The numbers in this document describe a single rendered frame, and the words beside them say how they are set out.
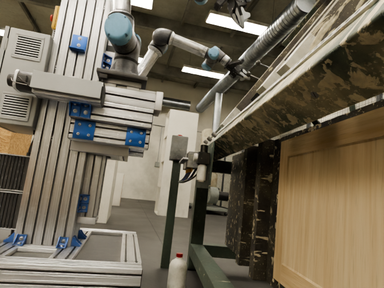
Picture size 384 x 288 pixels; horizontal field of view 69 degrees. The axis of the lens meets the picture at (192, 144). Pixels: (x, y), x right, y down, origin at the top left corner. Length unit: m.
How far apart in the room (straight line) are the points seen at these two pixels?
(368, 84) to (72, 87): 1.02
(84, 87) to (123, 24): 0.31
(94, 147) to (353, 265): 1.13
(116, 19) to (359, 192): 1.09
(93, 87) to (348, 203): 0.98
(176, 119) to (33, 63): 4.20
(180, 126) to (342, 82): 5.06
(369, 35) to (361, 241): 0.50
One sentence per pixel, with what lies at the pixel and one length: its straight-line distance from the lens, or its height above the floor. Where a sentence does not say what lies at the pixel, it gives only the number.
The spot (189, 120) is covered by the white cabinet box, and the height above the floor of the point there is 1.87.
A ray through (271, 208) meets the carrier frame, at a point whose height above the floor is 0.51.
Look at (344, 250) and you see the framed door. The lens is 0.87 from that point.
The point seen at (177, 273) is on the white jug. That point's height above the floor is 0.11.
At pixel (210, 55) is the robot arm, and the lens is 2.02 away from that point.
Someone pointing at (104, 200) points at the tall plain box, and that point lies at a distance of 3.86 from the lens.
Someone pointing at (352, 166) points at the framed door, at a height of 0.67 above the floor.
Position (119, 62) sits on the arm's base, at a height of 1.10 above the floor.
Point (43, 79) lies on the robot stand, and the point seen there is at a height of 0.92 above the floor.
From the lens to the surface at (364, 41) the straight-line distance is 0.49.
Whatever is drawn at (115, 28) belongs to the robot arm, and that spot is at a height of 1.19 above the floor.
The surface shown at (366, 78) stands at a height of 0.77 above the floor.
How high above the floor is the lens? 0.56
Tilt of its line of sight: 9 degrees up
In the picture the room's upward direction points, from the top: 6 degrees clockwise
